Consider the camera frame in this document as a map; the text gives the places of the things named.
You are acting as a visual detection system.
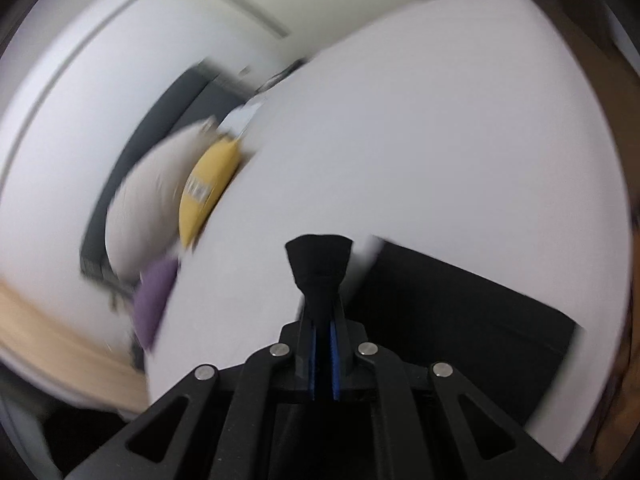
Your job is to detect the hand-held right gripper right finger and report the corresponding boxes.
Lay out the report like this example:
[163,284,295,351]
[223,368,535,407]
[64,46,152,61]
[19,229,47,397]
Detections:
[329,309,562,480]

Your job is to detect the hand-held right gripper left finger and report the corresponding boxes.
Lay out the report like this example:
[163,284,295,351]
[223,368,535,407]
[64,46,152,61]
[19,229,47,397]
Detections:
[65,309,322,480]

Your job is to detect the black denim pants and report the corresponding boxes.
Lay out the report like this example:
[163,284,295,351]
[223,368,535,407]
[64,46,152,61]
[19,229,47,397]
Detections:
[285,234,583,428]

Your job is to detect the purple cushion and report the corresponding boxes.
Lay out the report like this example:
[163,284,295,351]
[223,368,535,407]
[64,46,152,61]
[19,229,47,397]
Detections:
[132,255,181,351]

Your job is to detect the yellow cushion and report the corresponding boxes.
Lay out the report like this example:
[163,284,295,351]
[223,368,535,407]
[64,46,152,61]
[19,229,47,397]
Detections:
[179,136,243,251]

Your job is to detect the large white pillow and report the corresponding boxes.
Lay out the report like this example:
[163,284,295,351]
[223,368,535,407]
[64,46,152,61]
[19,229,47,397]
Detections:
[106,120,221,273]

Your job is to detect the bed with grey headboard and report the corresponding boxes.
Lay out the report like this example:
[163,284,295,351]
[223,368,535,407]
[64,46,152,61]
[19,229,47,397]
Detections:
[80,0,631,466]

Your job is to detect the small flat white pillow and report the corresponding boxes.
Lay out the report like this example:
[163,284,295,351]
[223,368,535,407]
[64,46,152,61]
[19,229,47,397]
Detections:
[217,100,266,137]

